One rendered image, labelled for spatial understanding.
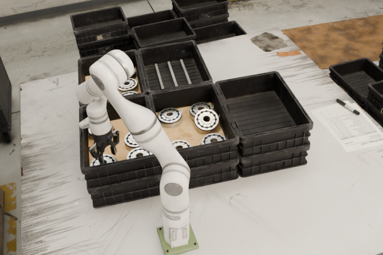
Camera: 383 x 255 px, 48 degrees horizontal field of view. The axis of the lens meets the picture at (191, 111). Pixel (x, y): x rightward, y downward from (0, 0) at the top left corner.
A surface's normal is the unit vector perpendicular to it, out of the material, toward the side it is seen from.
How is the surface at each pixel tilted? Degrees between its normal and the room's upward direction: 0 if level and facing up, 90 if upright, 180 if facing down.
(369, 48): 1
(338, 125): 0
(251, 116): 0
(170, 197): 89
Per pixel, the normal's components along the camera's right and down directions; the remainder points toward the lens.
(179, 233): 0.27, 0.57
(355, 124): -0.06, -0.78
